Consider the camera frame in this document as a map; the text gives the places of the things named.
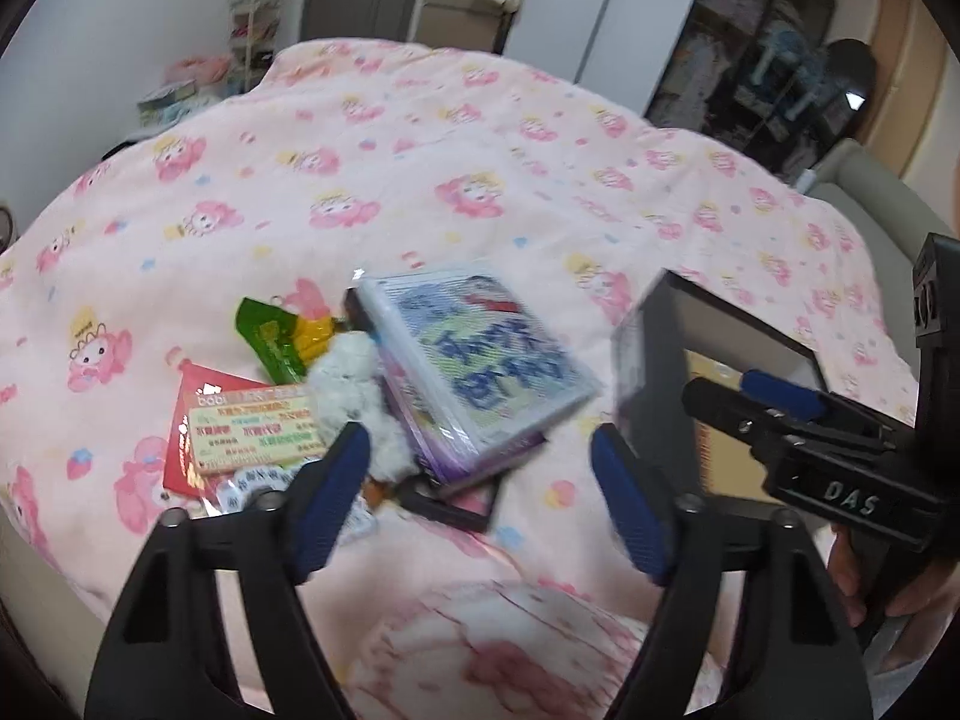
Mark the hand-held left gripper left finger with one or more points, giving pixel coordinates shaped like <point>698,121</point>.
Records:
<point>328,499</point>

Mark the grey sofa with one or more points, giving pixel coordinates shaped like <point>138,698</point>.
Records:
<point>870,202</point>

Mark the clear-wrapped box with blue print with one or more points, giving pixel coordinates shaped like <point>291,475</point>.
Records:
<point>480,345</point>

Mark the yellow snack packet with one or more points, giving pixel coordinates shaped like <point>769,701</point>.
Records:
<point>315,334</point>

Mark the white shelf rack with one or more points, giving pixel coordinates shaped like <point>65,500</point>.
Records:
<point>255,22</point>

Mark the dark glass cabinet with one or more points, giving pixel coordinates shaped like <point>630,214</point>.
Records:
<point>720,52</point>

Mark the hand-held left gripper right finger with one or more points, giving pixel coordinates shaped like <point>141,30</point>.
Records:
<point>630,510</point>

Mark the pink plush bag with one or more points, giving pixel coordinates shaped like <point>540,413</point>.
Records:
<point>199,71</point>

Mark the white plush toy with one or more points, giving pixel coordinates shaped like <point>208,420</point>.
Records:
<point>352,390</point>

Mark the person's right hand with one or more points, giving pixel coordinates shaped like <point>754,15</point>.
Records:
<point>919,594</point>

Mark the red sticker pack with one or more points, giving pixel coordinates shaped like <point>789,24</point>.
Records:
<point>247,420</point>

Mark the flat printed box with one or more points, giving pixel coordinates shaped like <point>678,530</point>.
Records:
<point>169,101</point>

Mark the black square frame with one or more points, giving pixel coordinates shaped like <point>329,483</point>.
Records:
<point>450,511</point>

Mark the black storage box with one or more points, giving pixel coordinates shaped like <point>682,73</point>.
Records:
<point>660,360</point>

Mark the purple box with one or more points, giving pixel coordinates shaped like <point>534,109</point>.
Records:
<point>465,465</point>

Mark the pink printed blanket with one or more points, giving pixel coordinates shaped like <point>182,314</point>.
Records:
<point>450,165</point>

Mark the white wardrobe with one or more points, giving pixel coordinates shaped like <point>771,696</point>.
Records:
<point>600,15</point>

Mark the green snack packet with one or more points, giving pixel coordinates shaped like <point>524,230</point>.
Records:
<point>266,345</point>

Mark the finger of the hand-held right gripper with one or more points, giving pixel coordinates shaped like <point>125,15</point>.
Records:
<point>784,392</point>
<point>724,406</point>

